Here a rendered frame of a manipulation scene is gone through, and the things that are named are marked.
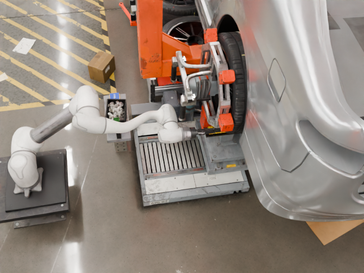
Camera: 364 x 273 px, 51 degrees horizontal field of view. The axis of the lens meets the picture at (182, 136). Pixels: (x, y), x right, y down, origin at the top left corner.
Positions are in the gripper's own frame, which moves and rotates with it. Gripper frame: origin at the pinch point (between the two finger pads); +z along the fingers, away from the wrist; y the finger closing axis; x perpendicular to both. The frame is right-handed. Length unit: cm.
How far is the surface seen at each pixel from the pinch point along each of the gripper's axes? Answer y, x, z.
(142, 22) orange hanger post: -16, 75, -43
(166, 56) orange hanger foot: -41, 53, -26
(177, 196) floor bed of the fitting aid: -27, -52, -29
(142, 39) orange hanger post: -26, 65, -43
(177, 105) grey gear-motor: -48, 14, -20
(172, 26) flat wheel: -99, 79, -10
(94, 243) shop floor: -16, -74, -93
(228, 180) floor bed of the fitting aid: -32, -47, 13
